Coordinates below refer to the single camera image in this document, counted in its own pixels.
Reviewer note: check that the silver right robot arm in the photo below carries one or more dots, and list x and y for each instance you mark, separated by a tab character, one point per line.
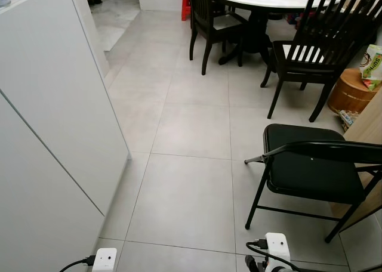
278	269

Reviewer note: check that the colourful snack packet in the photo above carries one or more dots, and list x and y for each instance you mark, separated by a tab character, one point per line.
348	119

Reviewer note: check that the green snack box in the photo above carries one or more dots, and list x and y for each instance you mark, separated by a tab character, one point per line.
373	63

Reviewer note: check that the light wooden panel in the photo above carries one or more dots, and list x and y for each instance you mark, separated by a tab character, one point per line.
367	129

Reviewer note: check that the dark wooden slatted chair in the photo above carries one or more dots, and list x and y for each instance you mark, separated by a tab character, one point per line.
209	31
298	70

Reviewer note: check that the black folding chair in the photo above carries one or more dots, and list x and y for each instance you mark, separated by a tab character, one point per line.
304	170

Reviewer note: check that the round white pedestal table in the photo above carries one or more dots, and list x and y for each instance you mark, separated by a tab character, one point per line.
262	0

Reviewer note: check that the round wooden bucket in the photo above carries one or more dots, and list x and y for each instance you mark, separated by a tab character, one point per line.
349	94

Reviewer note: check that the white cabinet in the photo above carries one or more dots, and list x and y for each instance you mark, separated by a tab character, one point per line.
54	135

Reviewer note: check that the red plastic stool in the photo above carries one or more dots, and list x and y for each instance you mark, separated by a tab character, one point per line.
185	7

